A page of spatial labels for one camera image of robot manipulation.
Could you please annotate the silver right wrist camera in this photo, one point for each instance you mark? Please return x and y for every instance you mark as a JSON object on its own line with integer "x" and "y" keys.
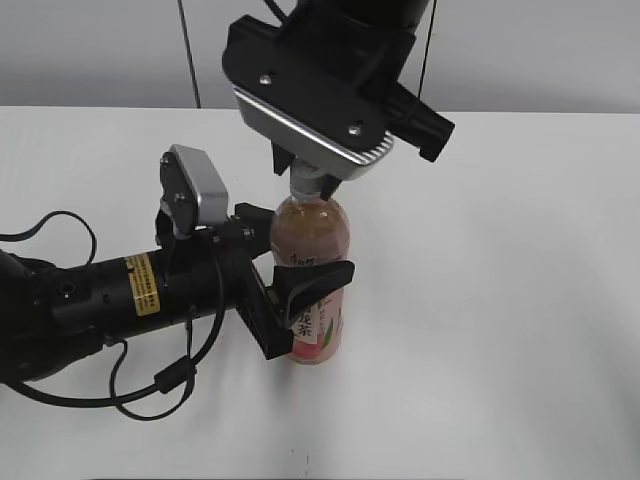
{"x": 290, "y": 101}

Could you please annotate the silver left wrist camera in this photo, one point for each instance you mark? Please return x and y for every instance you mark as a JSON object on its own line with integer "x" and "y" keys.
{"x": 194, "y": 201}

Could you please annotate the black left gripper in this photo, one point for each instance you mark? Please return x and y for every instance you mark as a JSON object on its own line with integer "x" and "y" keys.
{"x": 210, "y": 270}

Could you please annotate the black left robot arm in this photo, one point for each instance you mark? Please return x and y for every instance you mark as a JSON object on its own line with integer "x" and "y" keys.
{"x": 52, "y": 317}

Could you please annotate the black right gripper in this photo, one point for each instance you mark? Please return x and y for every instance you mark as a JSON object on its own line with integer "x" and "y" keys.
{"x": 364, "y": 50}

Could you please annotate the white bottle cap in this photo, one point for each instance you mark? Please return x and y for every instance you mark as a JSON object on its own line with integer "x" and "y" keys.
{"x": 303, "y": 171}

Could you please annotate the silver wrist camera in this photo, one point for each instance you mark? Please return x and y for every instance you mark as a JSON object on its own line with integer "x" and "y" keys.
{"x": 290, "y": 101}
{"x": 194, "y": 201}

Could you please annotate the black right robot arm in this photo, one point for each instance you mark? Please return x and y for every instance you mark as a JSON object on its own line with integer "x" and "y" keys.
{"x": 323, "y": 86}

